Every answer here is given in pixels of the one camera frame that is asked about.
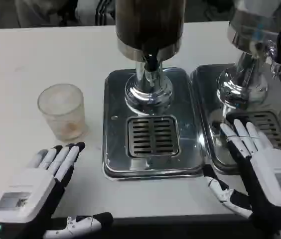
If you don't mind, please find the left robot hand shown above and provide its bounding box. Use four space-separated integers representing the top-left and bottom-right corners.
0 141 114 239

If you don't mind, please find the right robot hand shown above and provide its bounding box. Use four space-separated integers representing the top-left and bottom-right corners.
204 119 281 239

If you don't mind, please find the clear ribbed glass cup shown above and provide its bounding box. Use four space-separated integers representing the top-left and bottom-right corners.
37 83 89 141

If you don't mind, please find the steel drip tray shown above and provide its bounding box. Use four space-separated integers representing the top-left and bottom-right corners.
190 63 281 175
102 66 206 181

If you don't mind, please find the chrome drink dispenser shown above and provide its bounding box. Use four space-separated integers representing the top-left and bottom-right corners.
217 0 281 105

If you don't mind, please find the black tap lever short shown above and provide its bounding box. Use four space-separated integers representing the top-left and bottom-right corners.
142 52 157 73

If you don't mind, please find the person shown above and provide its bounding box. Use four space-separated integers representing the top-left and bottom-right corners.
14 0 116 27

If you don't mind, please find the drink dispenser with dark drink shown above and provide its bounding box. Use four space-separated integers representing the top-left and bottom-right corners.
114 0 187 115

